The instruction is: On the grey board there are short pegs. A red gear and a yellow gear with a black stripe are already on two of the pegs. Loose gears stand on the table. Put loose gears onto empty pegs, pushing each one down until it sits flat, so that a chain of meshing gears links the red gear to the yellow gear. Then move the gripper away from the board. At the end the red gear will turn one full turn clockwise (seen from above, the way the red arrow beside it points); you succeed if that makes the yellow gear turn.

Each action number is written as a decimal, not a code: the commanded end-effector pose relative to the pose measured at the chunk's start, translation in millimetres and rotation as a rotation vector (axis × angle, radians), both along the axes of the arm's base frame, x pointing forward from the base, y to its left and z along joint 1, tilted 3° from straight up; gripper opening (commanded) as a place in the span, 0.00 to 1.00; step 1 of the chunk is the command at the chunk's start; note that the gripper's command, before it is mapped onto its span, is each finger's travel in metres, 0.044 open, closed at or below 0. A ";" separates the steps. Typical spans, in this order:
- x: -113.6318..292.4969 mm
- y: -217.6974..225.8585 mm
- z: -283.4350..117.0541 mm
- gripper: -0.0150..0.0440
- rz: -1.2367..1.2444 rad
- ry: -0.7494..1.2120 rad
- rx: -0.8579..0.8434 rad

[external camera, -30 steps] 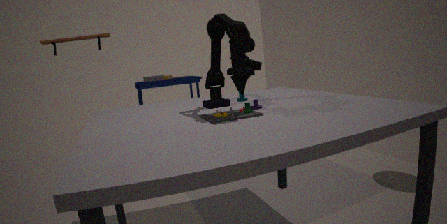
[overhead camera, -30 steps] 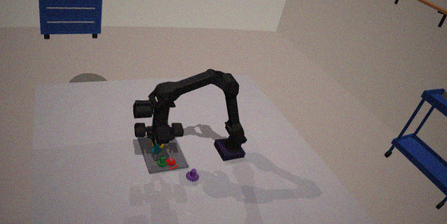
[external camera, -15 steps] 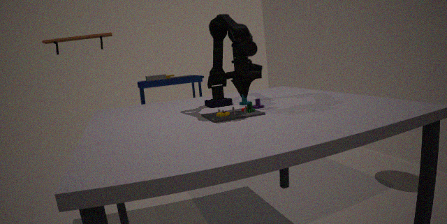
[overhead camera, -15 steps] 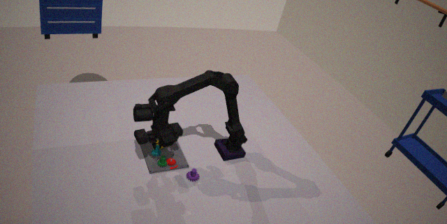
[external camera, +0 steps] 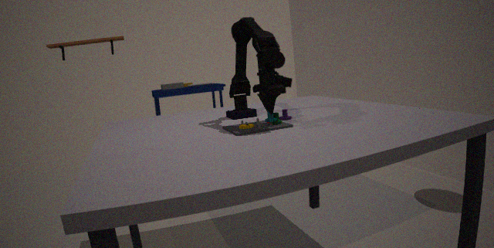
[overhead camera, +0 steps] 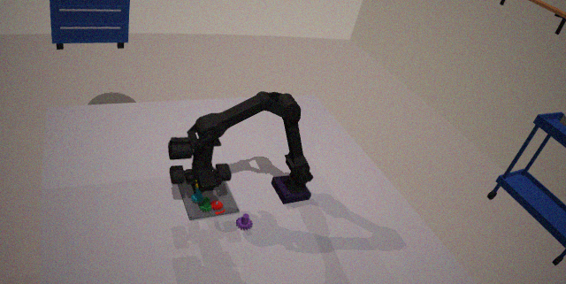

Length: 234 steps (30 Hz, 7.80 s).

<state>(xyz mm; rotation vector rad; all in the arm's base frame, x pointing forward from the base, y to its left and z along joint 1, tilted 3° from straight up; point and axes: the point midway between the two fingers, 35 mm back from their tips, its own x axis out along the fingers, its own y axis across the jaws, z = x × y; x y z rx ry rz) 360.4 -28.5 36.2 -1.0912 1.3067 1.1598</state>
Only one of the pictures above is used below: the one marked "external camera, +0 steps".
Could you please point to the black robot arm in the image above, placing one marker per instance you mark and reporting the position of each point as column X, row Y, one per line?
column 268, row 56

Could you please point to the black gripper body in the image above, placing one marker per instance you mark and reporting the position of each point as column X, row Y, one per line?
column 267, row 83

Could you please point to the purple gear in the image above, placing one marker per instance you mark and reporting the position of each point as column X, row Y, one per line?
column 285, row 116

